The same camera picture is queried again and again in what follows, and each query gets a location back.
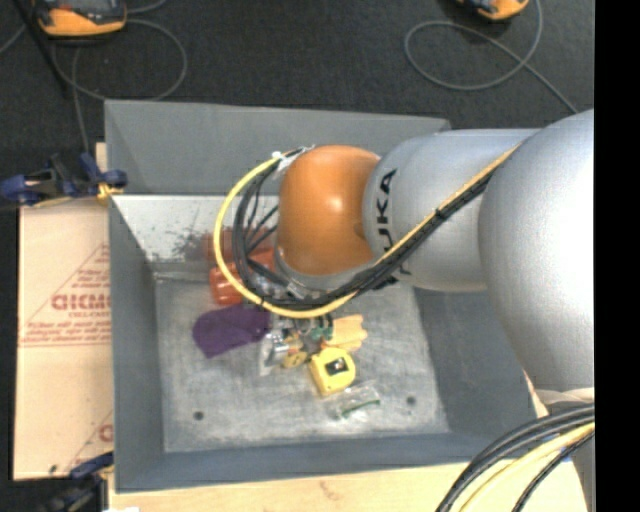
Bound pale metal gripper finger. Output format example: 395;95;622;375
257;331;290;378

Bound purple cloth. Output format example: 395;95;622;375
191;303;272;360

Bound yellow tape measure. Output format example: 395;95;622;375
308;346;358;398

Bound pale yellow wooden block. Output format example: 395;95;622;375
327;313;370;352

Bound grey metal bin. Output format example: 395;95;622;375
103;99;551;494

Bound orange plastic block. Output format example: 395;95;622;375
208;248;277;307

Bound clear plastic packet green contents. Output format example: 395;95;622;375
325;380;382;422

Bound brown cardboard board red print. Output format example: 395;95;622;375
12;193;115;482

